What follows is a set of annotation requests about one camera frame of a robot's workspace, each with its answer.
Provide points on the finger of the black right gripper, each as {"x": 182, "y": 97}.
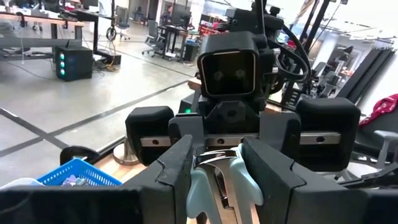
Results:
{"x": 186, "y": 126}
{"x": 280, "y": 130}

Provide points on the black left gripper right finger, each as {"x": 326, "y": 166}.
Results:
{"x": 295, "y": 199}

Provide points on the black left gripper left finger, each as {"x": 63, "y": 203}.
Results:
{"x": 155, "y": 199}

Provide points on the light blue staple remover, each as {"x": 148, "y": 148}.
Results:
{"x": 199, "y": 193}

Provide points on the cream white staple remover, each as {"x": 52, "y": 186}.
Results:
{"x": 81, "y": 183}

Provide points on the pale purple staple remover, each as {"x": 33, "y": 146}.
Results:
{"x": 70, "y": 181}

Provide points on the black box with green light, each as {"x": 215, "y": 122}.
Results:
{"x": 186, "y": 105}

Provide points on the blue plastic basket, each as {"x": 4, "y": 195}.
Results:
{"x": 93, "y": 177}

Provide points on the black waste bin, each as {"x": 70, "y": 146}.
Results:
{"x": 191, "y": 53}

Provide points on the black rounded base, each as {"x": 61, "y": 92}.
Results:
{"x": 77, "y": 152}

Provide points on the black office desk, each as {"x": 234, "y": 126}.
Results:
{"x": 174, "y": 29}

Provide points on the grey office chair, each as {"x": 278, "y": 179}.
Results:
{"x": 122, "y": 17}
{"x": 153, "y": 31}

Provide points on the black leaning panels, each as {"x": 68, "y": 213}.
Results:
{"x": 367, "y": 74}

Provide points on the dark grey armchair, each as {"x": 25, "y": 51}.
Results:
{"x": 385, "y": 135}

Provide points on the red cloth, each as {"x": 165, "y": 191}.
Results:
{"x": 384, "y": 107}

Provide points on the black computer monitor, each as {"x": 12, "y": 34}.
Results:
{"x": 181, "y": 17}

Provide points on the person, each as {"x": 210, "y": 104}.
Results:
{"x": 167, "y": 17}

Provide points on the black computer tower green lights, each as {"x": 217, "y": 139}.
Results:
{"x": 77, "y": 62}

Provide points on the clear plastic bin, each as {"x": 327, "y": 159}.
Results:
{"x": 18, "y": 183}

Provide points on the wooden top office desk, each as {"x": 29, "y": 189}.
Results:
{"x": 46, "y": 20}

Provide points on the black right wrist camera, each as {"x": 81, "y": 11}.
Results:
{"x": 228, "y": 74}

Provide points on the black aluminium rig frame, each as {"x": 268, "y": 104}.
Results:
{"x": 317, "y": 23}

